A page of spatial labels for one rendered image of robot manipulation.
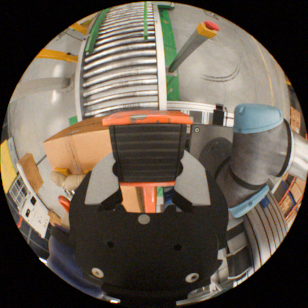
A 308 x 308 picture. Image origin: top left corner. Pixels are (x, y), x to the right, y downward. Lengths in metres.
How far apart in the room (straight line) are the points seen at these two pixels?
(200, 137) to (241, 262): 0.52
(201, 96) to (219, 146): 1.19
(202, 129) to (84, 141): 0.34
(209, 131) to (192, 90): 1.12
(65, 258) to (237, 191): 0.44
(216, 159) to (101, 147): 0.32
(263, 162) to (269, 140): 0.04
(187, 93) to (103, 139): 1.23
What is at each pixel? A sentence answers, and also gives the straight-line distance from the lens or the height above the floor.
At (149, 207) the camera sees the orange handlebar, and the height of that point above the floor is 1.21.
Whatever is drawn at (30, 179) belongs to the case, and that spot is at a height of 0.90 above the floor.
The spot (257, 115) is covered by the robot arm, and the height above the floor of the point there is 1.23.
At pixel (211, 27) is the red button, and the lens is 0.54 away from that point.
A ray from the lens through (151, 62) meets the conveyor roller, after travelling 0.83.
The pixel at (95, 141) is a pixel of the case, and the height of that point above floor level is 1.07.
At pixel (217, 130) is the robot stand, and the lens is 0.35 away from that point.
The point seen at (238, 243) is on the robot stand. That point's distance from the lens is 0.49.
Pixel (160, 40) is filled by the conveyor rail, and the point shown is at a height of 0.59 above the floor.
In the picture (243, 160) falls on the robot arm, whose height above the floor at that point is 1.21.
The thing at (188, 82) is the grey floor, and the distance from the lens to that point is 1.42.
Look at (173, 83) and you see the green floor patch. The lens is 1.36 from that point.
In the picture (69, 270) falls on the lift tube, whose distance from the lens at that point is 0.36.
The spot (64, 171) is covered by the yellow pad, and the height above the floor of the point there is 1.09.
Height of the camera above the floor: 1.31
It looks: 61 degrees down
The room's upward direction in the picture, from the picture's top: 176 degrees clockwise
